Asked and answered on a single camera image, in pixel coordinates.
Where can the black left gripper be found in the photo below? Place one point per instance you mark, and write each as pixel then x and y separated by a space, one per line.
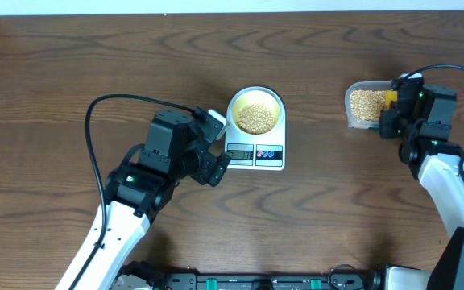
pixel 213 168

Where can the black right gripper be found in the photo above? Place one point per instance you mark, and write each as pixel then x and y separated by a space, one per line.
pixel 385 123

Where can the yellow measuring scoop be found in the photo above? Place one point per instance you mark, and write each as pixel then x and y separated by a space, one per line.
pixel 391 98

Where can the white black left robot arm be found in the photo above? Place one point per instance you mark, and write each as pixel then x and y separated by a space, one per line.
pixel 143 183

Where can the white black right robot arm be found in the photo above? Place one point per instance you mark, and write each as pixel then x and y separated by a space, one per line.
pixel 420 116

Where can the white digital kitchen scale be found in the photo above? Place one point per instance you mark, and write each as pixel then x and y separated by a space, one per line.
pixel 257 152

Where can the soybeans in yellow bowl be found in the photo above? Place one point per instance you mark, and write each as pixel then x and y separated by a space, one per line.
pixel 256 119

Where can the yellow plastic bowl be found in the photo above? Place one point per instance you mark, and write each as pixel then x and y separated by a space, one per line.
pixel 255 96

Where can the pile of soybeans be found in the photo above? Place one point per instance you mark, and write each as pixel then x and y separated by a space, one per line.
pixel 367 105

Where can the clear plastic container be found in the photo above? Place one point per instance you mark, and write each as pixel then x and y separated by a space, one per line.
pixel 353 122

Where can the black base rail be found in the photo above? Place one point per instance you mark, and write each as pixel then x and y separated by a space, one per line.
pixel 140 275

